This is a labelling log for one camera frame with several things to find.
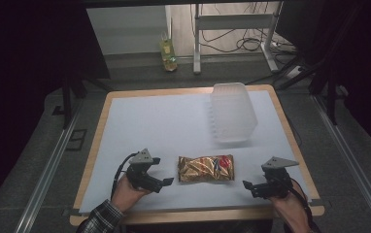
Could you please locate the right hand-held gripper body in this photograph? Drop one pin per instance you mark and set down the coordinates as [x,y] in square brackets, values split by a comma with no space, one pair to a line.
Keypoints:
[276,183]

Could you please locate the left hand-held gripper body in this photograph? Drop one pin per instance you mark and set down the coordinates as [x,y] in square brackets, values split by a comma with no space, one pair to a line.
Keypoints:
[141,176]

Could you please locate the golden snack packet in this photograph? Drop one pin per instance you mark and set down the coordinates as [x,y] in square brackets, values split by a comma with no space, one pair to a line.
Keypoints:
[206,168]

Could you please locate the translucent plastic container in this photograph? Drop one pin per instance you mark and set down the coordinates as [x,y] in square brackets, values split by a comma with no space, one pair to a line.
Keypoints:
[233,113]

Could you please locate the person's left hand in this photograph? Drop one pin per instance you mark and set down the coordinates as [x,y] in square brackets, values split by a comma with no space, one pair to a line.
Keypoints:
[127,194]

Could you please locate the person's right hand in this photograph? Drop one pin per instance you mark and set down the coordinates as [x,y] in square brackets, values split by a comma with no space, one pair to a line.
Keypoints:
[290,204]

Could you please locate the white table mat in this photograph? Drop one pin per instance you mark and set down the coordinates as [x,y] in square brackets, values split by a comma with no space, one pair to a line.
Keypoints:
[161,129]

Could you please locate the black metal stand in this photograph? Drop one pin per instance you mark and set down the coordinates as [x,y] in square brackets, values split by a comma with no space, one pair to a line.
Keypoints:
[330,97]
[67,97]

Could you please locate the yellow liquid bottle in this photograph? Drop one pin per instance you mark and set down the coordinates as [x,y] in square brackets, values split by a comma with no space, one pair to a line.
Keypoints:
[168,51]

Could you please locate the white power strip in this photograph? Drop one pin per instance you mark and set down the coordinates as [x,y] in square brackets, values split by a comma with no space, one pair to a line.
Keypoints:
[294,72]

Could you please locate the black curtain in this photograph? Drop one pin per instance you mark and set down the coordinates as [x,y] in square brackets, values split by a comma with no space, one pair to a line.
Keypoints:
[358,64]
[28,64]

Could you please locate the black floor bracket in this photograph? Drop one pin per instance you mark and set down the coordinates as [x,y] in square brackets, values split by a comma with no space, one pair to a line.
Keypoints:
[76,139]

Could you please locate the aluminium floor rail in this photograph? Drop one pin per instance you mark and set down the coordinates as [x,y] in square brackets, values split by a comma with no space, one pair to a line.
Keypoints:
[355,161]
[46,174]

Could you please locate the white metal desk frame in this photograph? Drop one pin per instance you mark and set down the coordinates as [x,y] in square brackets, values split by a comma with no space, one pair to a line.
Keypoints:
[232,21]

